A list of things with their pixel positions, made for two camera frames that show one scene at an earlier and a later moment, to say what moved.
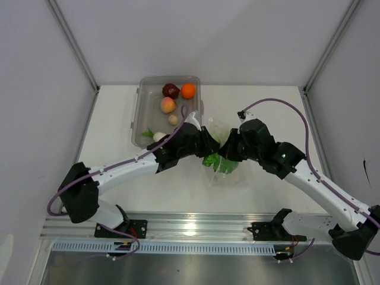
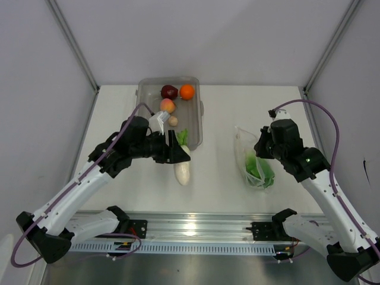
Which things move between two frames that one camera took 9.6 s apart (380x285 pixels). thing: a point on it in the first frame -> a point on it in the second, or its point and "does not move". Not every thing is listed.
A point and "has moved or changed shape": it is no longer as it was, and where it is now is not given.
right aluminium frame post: (331, 46) does not move
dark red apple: (170, 90) does not move
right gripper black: (228, 150) -> (259, 146)
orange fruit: (187, 91) does not move
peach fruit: (167, 105) does not move
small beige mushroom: (173, 119) does not move
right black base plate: (269, 231) does not move
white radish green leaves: (157, 136) has moved or changed shape
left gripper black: (210, 145) -> (172, 152)
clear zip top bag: (220, 171) -> (258, 171)
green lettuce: (220, 163) -> (259, 171)
